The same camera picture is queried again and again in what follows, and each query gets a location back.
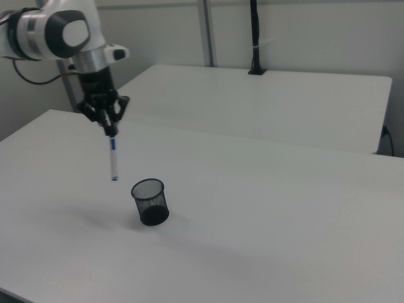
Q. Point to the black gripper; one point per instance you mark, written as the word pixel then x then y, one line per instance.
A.
pixel 96 82

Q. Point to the blue and white marker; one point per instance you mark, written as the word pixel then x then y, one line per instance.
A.
pixel 113 158

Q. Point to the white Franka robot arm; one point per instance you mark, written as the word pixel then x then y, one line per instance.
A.
pixel 47 34

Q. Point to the black mesh pen cup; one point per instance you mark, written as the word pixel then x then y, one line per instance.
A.
pixel 153 211

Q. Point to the white adjacent table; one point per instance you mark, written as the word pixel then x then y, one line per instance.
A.
pixel 252 104

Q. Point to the black camera pole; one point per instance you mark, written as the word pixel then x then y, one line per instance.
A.
pixel 256 28

